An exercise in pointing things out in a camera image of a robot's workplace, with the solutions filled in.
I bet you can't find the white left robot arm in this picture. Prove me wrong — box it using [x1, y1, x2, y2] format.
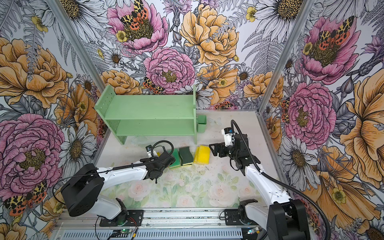
[61, 152, 176, 226]

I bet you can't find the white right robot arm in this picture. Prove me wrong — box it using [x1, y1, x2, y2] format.
[209, 128, 311, 240]

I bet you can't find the green metal shelf unit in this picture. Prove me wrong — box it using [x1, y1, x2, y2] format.
[95, 86, 197, 145]

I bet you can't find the large yellow sponge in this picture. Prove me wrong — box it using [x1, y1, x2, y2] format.
[194, 146, 211, 165]

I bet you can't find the light green scrub sponge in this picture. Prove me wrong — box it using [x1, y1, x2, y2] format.
[169, 149, 182, 170]

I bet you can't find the dark green scrub sponge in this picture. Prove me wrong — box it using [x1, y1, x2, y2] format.
[179, 147, 194, 166]

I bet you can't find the green circuit board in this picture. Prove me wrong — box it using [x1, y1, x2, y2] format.
[113, 229, 132, 235]

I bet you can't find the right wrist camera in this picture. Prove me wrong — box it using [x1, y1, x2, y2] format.
[222, 127, 234, 147]

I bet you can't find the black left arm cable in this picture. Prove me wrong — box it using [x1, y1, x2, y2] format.
[52, 140, 175, 205]

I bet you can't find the black corrugated right cable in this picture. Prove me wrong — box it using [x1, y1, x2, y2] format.
[230, 119, 332, 240]

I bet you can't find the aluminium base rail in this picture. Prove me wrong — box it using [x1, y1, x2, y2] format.
[51, 208, 268, 240]

